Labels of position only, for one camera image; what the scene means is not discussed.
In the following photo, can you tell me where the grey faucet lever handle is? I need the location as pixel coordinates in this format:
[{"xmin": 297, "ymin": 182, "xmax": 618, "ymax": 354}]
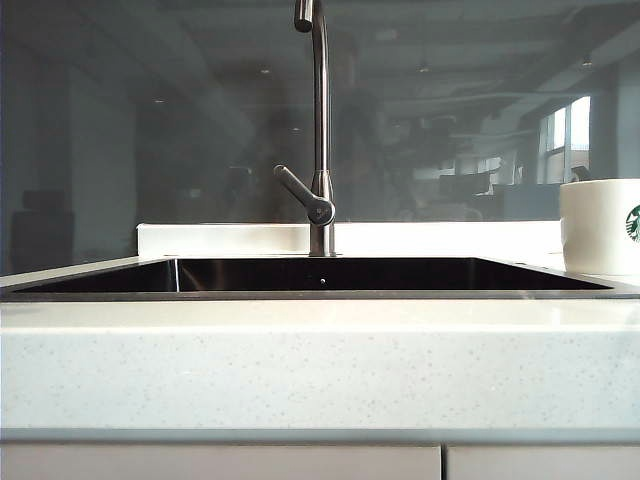
[{"xmin": 273, "ymin": 164, "xmax": 337, "ymax": 227}]

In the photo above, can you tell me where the white Starbucks ceramic mug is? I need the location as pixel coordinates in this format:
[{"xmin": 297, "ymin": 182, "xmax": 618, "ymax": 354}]
[{"xmin": 558, "ymin": 178, "xmax": 640, "ymax": 276}]

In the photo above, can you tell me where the black undermount sink basin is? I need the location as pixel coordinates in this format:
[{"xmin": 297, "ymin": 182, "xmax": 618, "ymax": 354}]
[{"xmin": 7, "ymin": 254, "xmax": 616, "ymax": 301}]

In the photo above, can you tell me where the stainless steel faucet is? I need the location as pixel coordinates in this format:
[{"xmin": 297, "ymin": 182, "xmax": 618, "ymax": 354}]
[{"xmin": 294, "ymin": 0, "xmax": 337, "ymax": 257}]

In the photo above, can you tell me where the wide white cabinet door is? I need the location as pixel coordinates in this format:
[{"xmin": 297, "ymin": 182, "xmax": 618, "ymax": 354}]
[{"xmin": 0, "ymin": 444, "xmax": 444, "ymax": 480}]

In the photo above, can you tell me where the narrow white cabinet door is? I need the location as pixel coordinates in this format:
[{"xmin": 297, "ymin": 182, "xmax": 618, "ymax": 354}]
[{"xmin": 447, "ymin": 444, "xmax": 640, "ymax": 480}]

